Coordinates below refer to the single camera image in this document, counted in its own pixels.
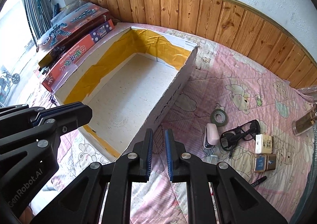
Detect glass jar gold contents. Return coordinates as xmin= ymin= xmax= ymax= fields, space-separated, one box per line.
xmin=293 ymin=104 xmax=317 ymax=136

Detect cream tissue packet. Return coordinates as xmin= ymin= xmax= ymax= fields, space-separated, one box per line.
xmin=255 ymin=134 xmax=274 ymax=154

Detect black glasses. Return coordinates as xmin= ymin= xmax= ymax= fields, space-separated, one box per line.
xmin=220 ymin=119 xmax=260 ymax=159

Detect black marker pen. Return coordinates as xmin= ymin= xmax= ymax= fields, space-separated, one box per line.
xmin=250 ymin=176 xmax=267 ymax=187

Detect gold tin box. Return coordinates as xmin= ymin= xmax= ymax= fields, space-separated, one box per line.
xmin=254 ymin=154 xmax=277 ymax=173

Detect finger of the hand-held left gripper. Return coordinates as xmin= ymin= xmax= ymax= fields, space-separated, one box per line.
xmin=0 ymin=104 xmax=93 ymax=158
xmin=0 ymin=101 xmax=83 ymax=131

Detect pink stapler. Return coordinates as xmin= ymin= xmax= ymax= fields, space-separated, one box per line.
xmin=204 ymin=123 xmax=220 ymax=149

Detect grey tape roll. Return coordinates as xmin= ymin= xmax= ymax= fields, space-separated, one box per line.
xmin=211 ymin=109 xmax=228 ymax=125

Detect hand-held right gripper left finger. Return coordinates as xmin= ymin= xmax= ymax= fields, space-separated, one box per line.
xmin=30 ymin=128 xmax=154 ymax=224

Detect black metal rods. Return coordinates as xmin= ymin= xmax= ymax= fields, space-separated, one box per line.
xmin=23 ymin=0 xmax=60 ymax=41

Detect white cardboard box yellow tape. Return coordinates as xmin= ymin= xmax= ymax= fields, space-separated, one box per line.
xmin=52 ymin=25 xmax=199 ymax=165

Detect clear bubble wrap sheet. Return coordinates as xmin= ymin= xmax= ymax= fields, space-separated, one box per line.
xmin=297 ymin=85 xmax=317 ymax=103
xmin=51 ymin=0 xmax=97 ymax=25

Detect dark red robot toy box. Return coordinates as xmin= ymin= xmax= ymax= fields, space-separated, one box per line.
xmin=37 ymin=7 xmax=111 ymax=68

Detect orange toy washing machine box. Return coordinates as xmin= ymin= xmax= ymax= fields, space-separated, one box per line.
xmin=42 ymin=19 xmax=115 ymax=92

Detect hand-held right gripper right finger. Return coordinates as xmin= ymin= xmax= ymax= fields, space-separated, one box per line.
xmin=165 ymin=128 xmax=289 ymax=224

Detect small bicycle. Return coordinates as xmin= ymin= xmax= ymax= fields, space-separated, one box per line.
xmin=0 ymin=69 xmax=20 ymax=91

